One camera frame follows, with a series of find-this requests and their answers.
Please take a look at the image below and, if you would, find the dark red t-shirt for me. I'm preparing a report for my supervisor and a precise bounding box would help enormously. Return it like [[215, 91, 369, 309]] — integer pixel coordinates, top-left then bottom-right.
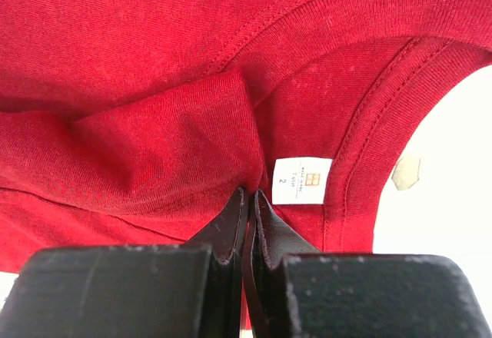
[[1, 0, 491, 273]]

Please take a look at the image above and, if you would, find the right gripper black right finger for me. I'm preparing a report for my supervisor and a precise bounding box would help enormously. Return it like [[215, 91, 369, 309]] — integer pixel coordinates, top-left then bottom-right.
[[249, 191, 491, 337]]

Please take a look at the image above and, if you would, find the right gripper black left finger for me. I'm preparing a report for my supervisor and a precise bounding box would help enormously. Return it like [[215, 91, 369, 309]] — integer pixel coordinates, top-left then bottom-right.
[[1, 189, 248, 337]]

